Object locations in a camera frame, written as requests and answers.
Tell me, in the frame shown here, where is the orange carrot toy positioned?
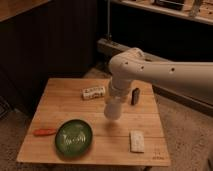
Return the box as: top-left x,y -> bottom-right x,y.
33,129 -> 56,136

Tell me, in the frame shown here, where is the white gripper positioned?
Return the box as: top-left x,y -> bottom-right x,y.
106,77 -> 132,103

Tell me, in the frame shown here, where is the white sponge block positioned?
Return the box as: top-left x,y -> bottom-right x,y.
130,131 -> 145,153

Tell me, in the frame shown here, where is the wooden shelf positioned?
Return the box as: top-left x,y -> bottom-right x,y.
111,0 -> 213,26

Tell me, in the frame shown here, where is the wooden table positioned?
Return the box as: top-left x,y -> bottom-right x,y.
17,78 -> 170,166

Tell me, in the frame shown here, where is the metal vertical pole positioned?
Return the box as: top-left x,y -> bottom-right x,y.
107,0 -> 111,41

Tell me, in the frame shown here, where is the green plate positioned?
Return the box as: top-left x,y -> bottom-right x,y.
54,119 -> 93,158

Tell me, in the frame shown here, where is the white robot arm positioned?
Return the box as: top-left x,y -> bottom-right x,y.
109,48 -> 213,105

